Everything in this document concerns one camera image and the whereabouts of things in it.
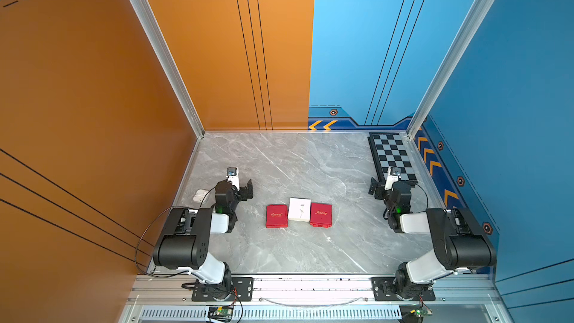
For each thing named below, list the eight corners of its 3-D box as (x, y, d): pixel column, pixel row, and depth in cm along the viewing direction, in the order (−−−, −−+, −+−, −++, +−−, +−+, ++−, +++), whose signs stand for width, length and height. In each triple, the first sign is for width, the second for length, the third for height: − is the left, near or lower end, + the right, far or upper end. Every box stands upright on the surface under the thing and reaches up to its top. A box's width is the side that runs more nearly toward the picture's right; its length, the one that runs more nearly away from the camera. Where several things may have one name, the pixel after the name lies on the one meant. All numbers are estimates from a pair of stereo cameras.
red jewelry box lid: (309, 226, 89) (310, 223, 86) (310, 206, 94) (310, 202, 92) (331, 228, 88) (332, 225, 86) (331, 207, 94) (332, 204, 91)
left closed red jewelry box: (265, 228, 89) (264, 224, 86) (267, 206, 95) (266, 203, 92) (288, 228, 89) (287, 224, 86) (288, 206, 95) (288, 203, 92)
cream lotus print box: (288, 221, 90) (287, 218, 87) (288, 201, 96) (288, 197, 93) (311, 221, 90) (312, 218, 87) (310, 201, 96) (311, 197, 93)
